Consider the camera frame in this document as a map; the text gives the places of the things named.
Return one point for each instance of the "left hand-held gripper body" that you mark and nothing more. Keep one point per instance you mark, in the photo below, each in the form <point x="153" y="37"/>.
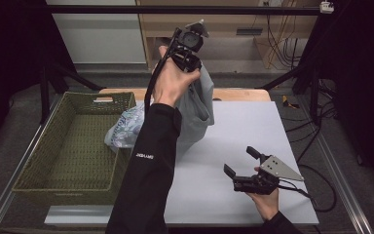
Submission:
<point x="190" y="40"/>

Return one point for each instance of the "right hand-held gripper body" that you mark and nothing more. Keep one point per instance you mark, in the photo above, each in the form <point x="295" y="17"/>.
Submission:
<point x="266" y="177"/>

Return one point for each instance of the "grey cloth garment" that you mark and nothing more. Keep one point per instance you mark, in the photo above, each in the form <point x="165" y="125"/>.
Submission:
<point x="196" y="107"/>

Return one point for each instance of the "person's left hand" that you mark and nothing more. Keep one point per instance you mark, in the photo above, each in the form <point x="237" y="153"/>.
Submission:
<point x="172" y="83"/>

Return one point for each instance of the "person's right hand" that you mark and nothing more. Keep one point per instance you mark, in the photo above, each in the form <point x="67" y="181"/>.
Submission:
<point x="266" y="203"/>

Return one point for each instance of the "light wooden cabinet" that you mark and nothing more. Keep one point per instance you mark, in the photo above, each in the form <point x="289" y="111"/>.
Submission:
<point x="227" y="29"/>

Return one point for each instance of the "yellow and black tape piece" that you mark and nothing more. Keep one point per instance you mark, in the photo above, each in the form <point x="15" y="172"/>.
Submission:
<point x="289" y="103"/>

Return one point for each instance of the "black stand leg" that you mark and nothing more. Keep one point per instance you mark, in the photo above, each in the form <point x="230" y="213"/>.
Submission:
<point x="292" y="78"/>
<point x="55" y="81"/>

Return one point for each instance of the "white panel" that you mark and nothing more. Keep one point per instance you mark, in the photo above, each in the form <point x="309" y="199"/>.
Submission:
<point x="100" y="35"/>

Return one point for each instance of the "patterned clear plastic bag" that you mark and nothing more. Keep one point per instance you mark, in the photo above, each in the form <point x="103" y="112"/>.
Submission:
<point x="125" y="128"/>

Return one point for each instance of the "green woven basket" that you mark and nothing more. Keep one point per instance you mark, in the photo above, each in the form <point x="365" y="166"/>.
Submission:
<point x="74" y="152"/>

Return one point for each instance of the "white plug adapter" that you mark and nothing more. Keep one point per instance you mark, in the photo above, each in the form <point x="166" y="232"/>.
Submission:
<point x="326" y="7"/>

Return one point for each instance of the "black horizontal frame bar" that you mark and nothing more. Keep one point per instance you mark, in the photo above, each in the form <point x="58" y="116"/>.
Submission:
<point x="142" y="9"/>

